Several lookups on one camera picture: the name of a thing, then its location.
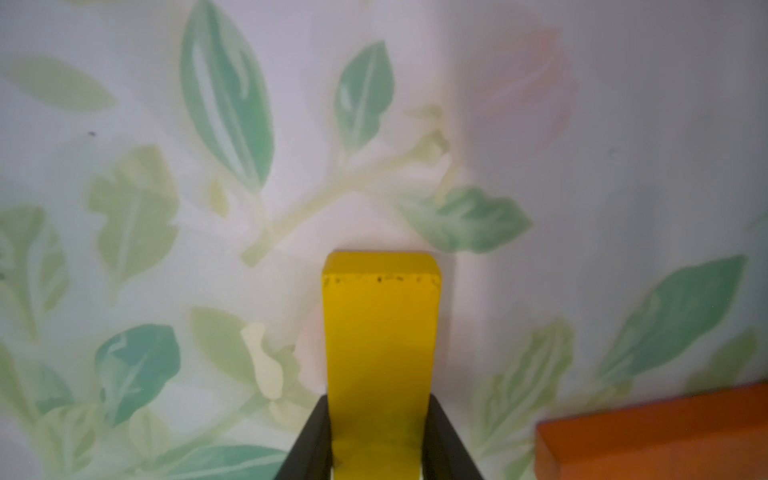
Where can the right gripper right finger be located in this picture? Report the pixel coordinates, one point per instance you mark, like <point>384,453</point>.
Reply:
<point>444,456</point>

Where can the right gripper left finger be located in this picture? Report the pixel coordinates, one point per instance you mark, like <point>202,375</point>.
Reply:
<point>310,458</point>

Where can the long yellow block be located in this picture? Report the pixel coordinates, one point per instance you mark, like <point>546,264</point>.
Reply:
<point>380,313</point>

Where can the orange block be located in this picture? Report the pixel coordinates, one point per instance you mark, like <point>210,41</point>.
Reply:
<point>719,435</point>

